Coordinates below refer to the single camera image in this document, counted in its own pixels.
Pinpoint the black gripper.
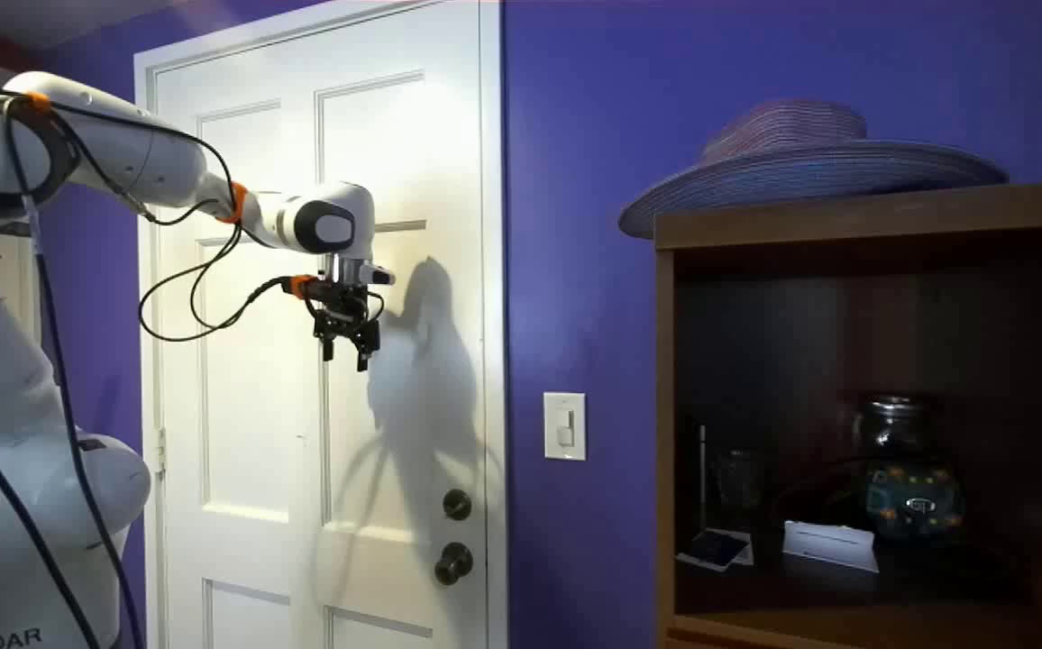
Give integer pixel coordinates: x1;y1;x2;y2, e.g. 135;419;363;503
321;266;395;376

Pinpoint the purple woven wide-brim hat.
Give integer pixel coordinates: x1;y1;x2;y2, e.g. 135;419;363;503
616;97;1011;241

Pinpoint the white panel door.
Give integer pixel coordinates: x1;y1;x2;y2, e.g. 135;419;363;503
135;0;508;649

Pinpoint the bronze door knob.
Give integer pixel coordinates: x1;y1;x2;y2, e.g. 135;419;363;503
433;539;475;588

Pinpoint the dark wooden cabinet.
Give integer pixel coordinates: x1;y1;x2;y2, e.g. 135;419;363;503
654;175;1042;649

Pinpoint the small stand with rod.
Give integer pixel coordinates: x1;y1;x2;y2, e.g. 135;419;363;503
674;419;755;574

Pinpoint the white folded card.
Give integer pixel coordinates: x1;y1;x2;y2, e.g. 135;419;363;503
778;515;883;578

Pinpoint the dark glass jar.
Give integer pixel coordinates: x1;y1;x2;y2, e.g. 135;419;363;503
859;394;965;544

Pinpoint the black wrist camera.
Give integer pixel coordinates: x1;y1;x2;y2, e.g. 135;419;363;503
308;275;347;310

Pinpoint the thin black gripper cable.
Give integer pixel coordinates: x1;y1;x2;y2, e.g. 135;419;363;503
0;84;308;349

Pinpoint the white wall light switch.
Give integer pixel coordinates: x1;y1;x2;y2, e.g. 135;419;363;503
540;388;588;466

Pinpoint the thick black base cable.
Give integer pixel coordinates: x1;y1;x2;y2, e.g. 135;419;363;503
0;110;148;649

